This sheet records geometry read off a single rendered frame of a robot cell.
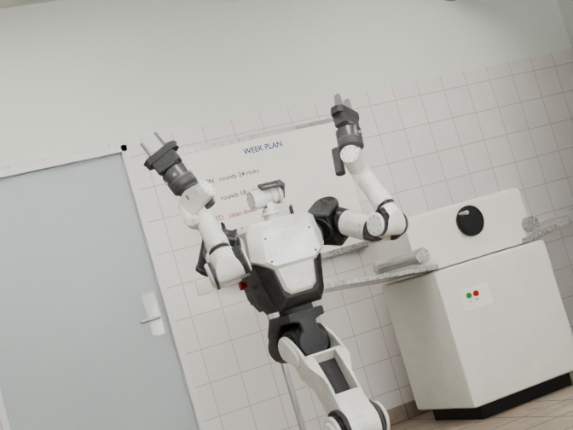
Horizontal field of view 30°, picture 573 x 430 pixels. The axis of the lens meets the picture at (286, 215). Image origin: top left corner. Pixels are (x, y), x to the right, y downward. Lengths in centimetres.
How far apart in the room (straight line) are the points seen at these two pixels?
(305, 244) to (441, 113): 393
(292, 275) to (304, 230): 15
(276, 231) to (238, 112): 322
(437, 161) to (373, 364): 146
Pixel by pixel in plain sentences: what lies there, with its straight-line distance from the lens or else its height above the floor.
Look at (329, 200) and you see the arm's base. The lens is 369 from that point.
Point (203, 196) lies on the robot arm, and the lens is 334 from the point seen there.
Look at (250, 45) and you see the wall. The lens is 685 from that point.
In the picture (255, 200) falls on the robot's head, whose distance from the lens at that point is 356.
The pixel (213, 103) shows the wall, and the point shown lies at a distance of 663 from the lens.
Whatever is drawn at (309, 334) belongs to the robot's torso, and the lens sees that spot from 355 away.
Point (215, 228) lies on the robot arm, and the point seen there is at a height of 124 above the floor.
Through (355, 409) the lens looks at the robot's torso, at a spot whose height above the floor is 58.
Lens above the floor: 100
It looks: 4 degrees up
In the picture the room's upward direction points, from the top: 16 degrees counter-clockwise
